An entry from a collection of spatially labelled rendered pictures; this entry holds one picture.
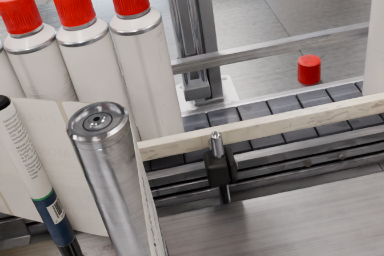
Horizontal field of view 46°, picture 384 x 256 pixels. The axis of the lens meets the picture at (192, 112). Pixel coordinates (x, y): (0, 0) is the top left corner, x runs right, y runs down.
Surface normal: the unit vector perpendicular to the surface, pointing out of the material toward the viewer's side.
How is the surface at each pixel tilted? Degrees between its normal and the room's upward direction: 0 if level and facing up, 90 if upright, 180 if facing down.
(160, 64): 90
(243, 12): 0
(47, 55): 90
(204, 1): 90
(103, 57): 90
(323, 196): 0
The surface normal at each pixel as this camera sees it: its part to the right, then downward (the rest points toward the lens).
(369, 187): -0.14, -0.79
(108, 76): 0.66, 0.38
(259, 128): 0.14, 0.59
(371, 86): -0.88, 0.37
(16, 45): -0.23, -0.12
